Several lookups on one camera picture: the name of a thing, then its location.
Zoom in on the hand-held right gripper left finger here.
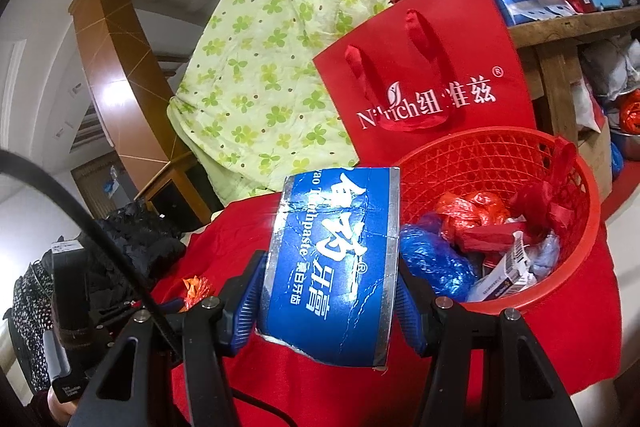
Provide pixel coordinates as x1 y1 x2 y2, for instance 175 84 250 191
67 249 271 427

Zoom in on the blue toothpaste box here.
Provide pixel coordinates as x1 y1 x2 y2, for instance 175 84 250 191
255 167 402 370

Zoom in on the small white box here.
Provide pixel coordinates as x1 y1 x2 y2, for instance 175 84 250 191
467 231 541 303

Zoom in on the metal bowl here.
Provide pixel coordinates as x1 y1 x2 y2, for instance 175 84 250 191
607 127 640 152

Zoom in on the curved wooden frame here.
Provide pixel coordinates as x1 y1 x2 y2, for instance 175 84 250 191
67 0 216 228

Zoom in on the dark dotted cloth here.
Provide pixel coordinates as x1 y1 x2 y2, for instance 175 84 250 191
2 264 53 395

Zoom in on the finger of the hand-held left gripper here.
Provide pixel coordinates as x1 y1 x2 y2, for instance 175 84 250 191
97 296 183 333

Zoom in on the grey bag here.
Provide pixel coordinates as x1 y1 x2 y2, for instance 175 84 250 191
580 37 640 102

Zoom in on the orange foil wrapper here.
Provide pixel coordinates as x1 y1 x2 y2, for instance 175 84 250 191
180 276 217 310

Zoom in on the orange-red plastic wrapper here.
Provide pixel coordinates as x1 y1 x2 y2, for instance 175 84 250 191
434 191 511 240

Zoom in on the orange plastic bag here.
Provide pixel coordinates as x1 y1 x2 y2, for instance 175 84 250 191
619 89 640 132

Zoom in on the blue plastic wrapper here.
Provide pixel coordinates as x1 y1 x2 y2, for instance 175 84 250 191
400 214 478 300

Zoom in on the white and blue printed box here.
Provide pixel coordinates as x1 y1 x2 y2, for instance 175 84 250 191
500 0 578 25

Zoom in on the red paper gift bag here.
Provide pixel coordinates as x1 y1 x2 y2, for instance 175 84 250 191
312 0 538 168

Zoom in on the black cable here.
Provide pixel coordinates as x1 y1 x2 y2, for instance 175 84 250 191
0 151 183 353

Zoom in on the wooden cabinet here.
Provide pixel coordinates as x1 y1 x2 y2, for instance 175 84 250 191
70 152 136 212

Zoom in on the white face mask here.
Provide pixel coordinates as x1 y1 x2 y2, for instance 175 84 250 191
529 232 563 280

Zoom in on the red cloth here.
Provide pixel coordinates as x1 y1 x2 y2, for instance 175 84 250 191
150 192 623 427

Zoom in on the red plastic lattice basket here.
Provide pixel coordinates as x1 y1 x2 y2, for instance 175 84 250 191
395 127 601 313

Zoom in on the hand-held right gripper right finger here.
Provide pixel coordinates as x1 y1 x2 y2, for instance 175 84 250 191
397 264 583 427

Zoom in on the wooden table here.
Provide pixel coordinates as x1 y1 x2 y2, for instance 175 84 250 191
505 7 640 202

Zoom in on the green clover print quilt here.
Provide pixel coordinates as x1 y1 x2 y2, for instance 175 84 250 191
167 0 446 202

